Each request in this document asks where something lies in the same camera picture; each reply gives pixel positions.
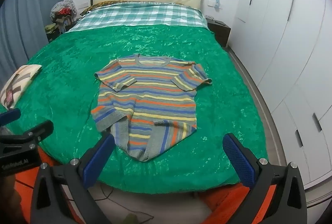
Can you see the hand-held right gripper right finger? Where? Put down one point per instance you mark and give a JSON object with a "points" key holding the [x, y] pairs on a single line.
{"points": [[238, 161]]}

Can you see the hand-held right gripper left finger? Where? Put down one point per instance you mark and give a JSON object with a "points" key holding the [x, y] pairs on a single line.
{"points": [[98, 161]]}

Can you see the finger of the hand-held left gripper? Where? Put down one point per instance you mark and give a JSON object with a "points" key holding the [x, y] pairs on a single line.
{"points": [[9, 115], [39, 130]]}

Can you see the striped knit sweater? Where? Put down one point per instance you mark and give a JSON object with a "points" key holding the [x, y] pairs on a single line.
{"points": [[155, 99]]}

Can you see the beige patterned cushion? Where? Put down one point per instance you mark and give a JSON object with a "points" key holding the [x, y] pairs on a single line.
{"points": [[18, 81]]}

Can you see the orange quilted sheet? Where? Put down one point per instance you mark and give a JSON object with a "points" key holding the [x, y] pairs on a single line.
{"points": [[228, 200]]}

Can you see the green floral blanket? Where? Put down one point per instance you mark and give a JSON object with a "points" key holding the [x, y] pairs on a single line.
{"points": [[64, 58]]}

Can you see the olive green cloth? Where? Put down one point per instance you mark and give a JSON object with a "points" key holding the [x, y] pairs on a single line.
{"points": [[50, 29]]}

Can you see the grey blue curtain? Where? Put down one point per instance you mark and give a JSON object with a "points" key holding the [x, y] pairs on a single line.
{"points": [[31, 6]]}

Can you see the grey netted bundle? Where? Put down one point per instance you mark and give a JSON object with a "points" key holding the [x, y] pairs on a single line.
{"points": [[62, 7]]}

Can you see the dark wooden nightstand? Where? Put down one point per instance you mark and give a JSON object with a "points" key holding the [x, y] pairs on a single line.
{"points": [[220, 32]]}

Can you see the yellow patterned cloth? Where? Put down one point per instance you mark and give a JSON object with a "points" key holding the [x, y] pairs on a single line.
{"points": [[96, 6]]}

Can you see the white wardrobe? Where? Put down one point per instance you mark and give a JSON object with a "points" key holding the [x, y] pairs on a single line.
{"points": [[285, 32]]}

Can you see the green white checked blanket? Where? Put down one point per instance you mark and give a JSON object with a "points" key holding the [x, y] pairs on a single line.
{"points": [[145, 15]]}

